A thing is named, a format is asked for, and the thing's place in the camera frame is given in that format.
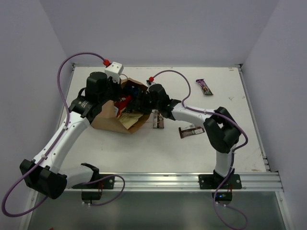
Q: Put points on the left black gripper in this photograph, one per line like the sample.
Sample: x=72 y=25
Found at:
x=114 y=87

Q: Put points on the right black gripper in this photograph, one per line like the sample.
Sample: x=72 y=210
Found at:
x=142 y=95

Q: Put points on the brown M&M's packet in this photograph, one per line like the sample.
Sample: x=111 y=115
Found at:
x=190 y=131
x=158 y=120

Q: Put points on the brown paper bag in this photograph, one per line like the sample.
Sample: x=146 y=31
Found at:
x=107 y=120

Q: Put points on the purple candy packet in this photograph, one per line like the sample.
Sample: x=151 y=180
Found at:
x=204 y=87

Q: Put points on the red snack packet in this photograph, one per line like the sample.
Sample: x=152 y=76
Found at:
x=121 y=105

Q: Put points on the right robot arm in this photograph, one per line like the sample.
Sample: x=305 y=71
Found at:
x=221 y=129

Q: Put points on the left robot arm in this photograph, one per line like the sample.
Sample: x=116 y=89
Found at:
x=43 y=172

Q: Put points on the blue snack bag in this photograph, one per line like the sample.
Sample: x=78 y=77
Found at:
x=131 y=91

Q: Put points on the cream snack packet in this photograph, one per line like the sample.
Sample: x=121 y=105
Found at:
x=129 y=119

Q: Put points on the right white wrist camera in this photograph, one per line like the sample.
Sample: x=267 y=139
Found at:
x=150 y=82

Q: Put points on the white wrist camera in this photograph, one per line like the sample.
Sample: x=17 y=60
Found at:
x=113 y=70
x=150 y=82

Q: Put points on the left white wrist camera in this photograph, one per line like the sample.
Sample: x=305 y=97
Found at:
x=113 y=70

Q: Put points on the aluminium mounting rail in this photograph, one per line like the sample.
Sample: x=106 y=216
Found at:
x=167 y=182

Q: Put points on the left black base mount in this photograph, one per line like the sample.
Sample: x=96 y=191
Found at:
x=93 y=192

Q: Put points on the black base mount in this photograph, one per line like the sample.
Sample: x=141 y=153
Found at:
x=93 y=192
x=225 y=192

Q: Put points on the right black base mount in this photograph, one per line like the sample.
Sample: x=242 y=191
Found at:
x=225 y=192

